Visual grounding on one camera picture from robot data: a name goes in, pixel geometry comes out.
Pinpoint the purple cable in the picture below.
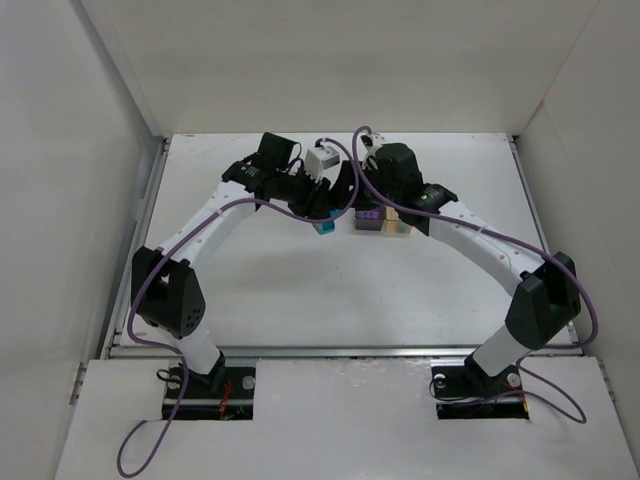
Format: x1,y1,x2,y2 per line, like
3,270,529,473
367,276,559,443
117,138,364,476
353,125,600,425

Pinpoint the grey transparent container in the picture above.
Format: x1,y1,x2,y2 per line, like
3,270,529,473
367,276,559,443
354,209,383,231

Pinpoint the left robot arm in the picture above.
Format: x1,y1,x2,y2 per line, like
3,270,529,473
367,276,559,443
127,133,340,378

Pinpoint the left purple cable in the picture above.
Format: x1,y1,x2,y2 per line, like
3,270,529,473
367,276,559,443
117,138,364,476

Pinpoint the aluminium rail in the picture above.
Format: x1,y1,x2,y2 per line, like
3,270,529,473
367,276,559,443
107,345,584,362

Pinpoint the purple printed lego brick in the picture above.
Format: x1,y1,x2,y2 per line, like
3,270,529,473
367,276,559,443
358,207,385,222

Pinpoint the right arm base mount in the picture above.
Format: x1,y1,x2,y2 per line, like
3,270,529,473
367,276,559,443
429,365,529,420

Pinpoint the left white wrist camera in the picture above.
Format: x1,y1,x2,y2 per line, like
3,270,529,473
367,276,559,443
303,146,340,183

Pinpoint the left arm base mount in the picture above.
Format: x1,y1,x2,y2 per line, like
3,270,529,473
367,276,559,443
156,364,256,421

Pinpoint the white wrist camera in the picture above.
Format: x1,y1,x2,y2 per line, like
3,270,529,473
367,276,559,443
360,133,385,170
303,146,340,183

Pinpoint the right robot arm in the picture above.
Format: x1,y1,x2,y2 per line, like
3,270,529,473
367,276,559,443
330,135,581,384

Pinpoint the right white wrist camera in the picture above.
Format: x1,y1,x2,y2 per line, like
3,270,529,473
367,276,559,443
360,133,385,170

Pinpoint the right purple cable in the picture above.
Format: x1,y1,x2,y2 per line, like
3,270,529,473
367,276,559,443
353,125,600,425

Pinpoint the orange transparent container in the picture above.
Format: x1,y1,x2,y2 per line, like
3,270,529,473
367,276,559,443
381,206,412,235

